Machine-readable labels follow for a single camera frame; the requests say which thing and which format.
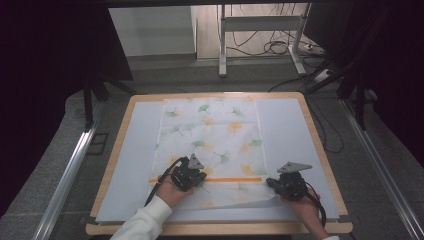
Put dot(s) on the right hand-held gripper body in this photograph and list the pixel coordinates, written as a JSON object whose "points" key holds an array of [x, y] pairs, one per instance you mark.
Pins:
{"points": [[293, 185]]}

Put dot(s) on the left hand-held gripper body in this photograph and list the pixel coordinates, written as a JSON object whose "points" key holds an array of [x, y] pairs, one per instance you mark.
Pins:
{"points": [[185, 176]]}

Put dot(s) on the white leaf-print cloth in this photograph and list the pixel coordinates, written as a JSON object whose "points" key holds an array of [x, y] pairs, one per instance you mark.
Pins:
{"points": [[216, 140]]}

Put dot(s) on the person's left hand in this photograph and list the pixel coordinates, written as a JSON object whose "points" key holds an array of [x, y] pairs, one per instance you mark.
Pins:
{"points": [[170, 193]]}

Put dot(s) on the person's right hand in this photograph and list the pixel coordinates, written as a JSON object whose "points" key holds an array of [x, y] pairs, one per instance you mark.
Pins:
{"points": [[308, 210]]}

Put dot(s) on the white table mat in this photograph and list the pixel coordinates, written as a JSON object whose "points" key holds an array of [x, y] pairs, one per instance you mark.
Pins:
{"points": [[133, 150]]}

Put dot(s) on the black metal stand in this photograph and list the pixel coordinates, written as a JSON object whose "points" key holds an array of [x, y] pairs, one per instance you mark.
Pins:
{"points": [[88, 103], [360, 100]]}

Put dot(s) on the white power strip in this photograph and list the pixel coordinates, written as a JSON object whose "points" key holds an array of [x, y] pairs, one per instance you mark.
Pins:
{"points": [[322, 75]]}

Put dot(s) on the white cabinet panel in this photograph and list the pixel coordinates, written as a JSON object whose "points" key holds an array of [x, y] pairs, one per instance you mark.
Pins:
{"points": [[153, 30]]}

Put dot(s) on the black curtain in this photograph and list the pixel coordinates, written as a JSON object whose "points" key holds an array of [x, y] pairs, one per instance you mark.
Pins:
{"points": [[400, 66], [43, 66]]}

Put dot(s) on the aluminium floor rail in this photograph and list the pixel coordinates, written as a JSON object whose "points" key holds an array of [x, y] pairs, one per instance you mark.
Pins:
{"points": [[383, 166], [66, 180]]}

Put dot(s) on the black floor frame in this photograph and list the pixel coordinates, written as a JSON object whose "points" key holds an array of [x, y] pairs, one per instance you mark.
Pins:
{"points": [[97, 143]]}

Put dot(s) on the white metal desk frame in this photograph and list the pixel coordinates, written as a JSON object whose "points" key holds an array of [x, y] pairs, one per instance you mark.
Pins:
{"points": [[260, 23]]}

